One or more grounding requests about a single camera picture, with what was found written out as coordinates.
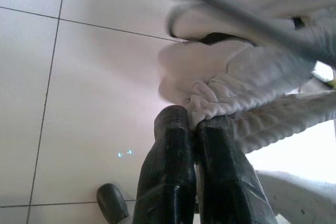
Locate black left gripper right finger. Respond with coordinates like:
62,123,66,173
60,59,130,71
195,115,278,224

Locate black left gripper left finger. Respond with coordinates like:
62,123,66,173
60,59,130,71
132,105,197,224

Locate white knitted sweater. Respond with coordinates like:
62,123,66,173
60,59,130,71
156,0,336,156

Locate grey metal clothes hanger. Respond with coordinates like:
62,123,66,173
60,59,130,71
143,0,336,63

